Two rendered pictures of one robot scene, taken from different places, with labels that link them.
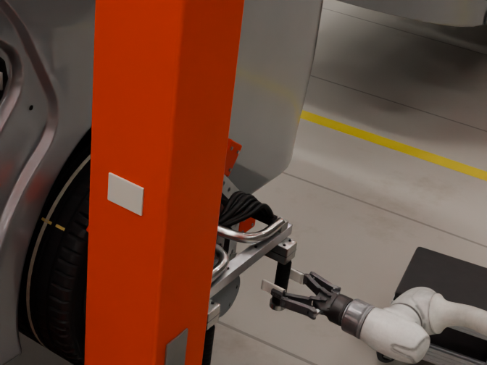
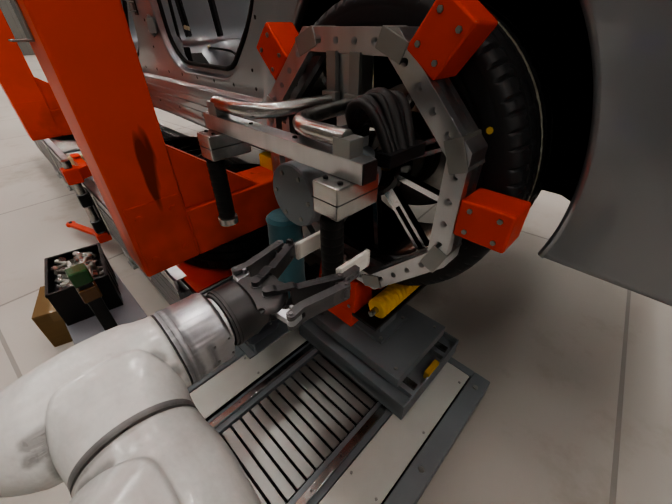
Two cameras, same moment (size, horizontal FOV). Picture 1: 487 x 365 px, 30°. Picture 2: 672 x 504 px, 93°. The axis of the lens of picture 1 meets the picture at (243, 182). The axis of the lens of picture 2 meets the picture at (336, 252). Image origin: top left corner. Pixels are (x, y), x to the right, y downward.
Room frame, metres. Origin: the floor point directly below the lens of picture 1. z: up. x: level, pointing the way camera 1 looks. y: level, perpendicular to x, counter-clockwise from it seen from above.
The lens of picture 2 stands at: (2.02, -0.52, 1.12)
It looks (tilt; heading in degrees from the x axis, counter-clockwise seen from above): 36 degrees down; 104
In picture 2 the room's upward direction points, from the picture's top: straight up
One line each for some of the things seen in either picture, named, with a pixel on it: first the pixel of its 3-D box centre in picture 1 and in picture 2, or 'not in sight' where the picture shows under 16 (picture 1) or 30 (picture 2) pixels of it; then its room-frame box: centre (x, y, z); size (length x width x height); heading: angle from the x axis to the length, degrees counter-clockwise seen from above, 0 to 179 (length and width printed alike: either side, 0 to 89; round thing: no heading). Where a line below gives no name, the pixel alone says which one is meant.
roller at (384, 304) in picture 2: not in sight; (402, 287); (2.04, 0.18, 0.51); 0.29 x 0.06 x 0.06; 60
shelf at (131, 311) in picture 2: not in sight; (94, 297); (1.12, -0.01, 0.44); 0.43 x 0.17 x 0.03; 150
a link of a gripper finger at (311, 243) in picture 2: (273, 289); (312, 243); (1.87, -0.11, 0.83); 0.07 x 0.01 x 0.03; 60
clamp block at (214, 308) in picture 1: (198, 308); (224, 141); (1.63, 0.07, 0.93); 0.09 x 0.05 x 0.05; 60
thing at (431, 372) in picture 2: not in sight; (375, 336); (1.97, 0.30, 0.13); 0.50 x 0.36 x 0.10; 150
